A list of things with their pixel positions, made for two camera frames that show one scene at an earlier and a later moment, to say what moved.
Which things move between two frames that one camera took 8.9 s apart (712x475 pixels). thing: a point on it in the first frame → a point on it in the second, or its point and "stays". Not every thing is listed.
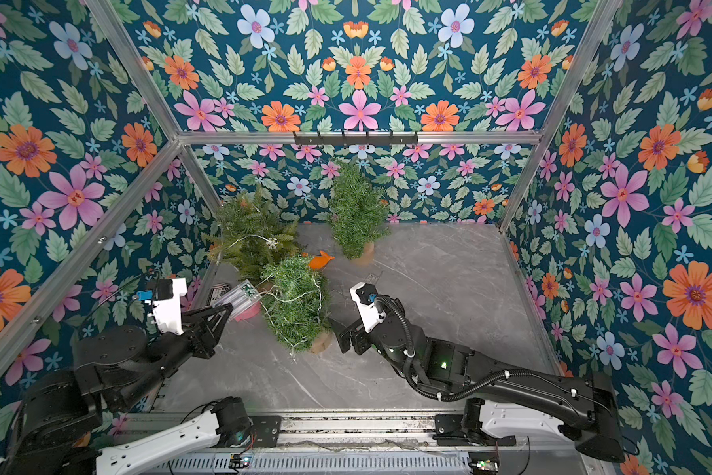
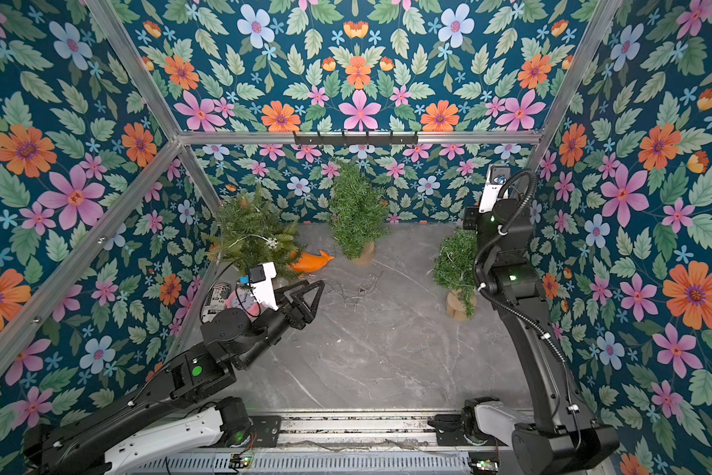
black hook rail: x=367 y=140 stays
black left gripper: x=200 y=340 → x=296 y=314
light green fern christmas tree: x=250 y=235 stays
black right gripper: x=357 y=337 → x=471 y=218
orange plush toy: x=319 y=261 stays
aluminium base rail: x=340 y=445 stays
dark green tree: x=359 y=214 stays
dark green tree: x=297 y=301 → x=455 y=268
